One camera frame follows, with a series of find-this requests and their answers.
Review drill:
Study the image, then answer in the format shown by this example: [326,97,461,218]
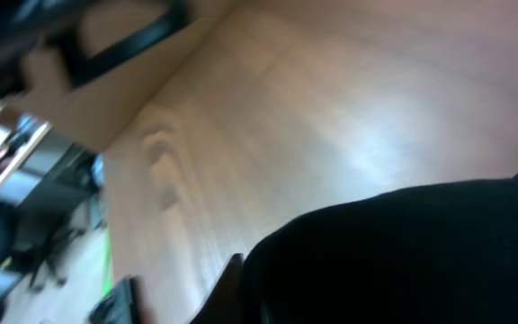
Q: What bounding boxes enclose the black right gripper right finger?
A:
[190,253,245,324]

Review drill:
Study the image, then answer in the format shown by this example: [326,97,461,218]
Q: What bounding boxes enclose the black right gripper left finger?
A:
[88,276,140,324]

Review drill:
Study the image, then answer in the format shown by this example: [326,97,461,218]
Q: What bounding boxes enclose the black shorts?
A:
[239,173,518,323]

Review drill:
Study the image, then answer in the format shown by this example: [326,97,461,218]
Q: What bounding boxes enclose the black office chair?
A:
[0,152,100,321]

